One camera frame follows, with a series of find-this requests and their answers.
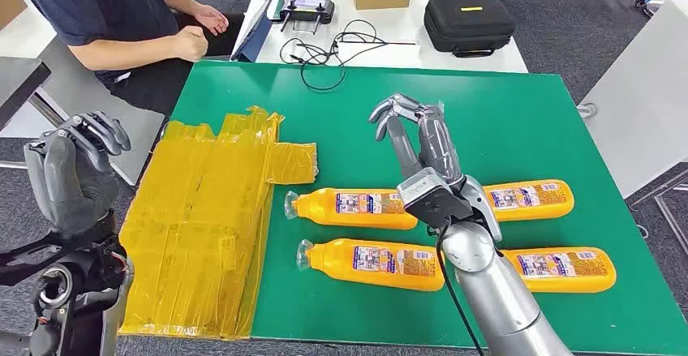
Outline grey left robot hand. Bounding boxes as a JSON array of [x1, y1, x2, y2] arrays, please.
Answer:
[[24, 110, 131, 237]]

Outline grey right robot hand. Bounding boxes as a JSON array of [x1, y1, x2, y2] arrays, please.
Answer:
[[368, 93, 464, 184]]

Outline person's right hand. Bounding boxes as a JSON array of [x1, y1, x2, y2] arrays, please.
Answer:
[[170, 24, 209, 63]]

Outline person's left hand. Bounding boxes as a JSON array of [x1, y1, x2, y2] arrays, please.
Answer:
[[192, 4, 230, 36]]

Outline orange detergent bottle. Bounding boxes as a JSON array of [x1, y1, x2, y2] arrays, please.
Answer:
[[296, 238, 446, 292], [283, 187, 419, 231], [482, 179, 575, 222], [501, 247, 617, 294]]

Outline blue tablet folio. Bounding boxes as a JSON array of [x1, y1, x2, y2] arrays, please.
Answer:
[[230, 0, 276, 63]]

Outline green table mat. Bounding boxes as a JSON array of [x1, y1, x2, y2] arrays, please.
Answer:
[[169, 60, 688, 356]]

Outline black remote controller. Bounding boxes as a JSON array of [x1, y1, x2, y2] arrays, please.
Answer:
[[279, 0, 336, 35]]

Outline white table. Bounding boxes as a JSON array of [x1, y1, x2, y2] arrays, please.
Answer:
[[230, 0, 529, 74], [0, 0, 166, 188], [578, 0, 688, 260]]

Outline yellow taped plastic sheet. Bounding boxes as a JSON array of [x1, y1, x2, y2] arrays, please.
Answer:
[[118, 105, 319, 341]]

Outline dark grey table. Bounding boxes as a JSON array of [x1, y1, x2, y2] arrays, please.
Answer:
[[0, 57, 67, 131]]

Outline black carrying case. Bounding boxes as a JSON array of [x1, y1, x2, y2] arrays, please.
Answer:
[[423, 0, 516, 58]]

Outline small brown cardboard box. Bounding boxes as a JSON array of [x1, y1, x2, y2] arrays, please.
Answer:
[[0, 0, 28, 31]]

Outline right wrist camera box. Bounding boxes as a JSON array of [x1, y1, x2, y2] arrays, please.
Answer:
[[396, 167, 474, 230]]

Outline black tangled cable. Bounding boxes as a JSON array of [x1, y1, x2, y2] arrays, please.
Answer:
[[279, 19, 420, 92]]

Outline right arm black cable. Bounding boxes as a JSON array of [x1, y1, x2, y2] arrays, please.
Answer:
[[434, 229, 486, 356]]

